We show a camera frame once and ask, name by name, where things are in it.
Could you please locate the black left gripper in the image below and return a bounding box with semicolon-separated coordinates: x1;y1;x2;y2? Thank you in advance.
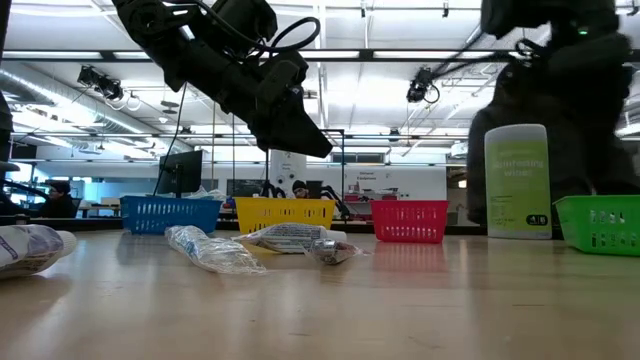
199;44;334;159

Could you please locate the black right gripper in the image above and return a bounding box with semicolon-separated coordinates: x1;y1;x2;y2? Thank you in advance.
467;34;640;226

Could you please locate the white wrapper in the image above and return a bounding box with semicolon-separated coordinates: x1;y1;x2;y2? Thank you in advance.
233;222;348;255

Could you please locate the packaged silver nail clipper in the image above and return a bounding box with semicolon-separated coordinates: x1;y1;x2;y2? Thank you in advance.
303;238;372;266

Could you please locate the white blue toothpaste tube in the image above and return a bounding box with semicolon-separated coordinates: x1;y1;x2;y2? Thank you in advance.
0;223;79;280

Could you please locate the white pillar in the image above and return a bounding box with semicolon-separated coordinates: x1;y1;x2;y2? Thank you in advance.
268;149;308;199

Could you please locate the black background screen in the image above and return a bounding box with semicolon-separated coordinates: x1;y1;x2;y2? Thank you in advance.
227;178;266;197

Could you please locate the yellow plastic basket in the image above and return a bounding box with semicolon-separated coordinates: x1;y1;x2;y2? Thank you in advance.
233;196;337;236

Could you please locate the green wipes canister white lid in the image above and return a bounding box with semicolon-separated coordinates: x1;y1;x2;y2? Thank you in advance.
483;123;553;241

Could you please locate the green plastic basket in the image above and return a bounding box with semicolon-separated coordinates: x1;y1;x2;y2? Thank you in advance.
552;194;640;258

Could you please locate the black background monitor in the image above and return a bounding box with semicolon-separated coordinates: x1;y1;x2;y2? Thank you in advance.
156;149;204;199

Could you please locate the black overhead rig beam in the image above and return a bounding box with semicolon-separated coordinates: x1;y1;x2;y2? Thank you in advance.
0;47;640;65

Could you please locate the red plastic basket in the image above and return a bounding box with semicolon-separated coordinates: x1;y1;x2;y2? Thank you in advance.
369;199;450;245

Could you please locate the blue plastic basket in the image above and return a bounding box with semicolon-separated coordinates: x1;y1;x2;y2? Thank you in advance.
119;194;224;236

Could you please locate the black camera on mount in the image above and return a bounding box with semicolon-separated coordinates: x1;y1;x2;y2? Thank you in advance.
77;64;125;102
406;67;441;105

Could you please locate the black aluminium table frame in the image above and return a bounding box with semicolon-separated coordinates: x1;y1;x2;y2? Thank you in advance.
0;214;489;236

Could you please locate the silver ceiling air duct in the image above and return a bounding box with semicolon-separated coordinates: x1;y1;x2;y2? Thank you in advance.
0;67;166;151

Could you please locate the black rig post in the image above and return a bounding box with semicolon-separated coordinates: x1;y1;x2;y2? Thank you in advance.
0;0;14;151

